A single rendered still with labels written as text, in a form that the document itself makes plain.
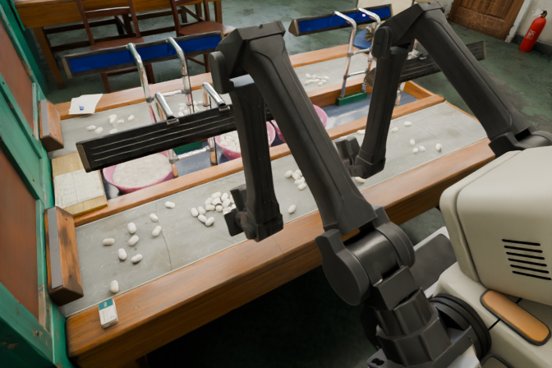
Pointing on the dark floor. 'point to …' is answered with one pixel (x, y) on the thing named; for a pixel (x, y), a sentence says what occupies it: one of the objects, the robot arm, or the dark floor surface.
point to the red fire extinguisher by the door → (533, 33)
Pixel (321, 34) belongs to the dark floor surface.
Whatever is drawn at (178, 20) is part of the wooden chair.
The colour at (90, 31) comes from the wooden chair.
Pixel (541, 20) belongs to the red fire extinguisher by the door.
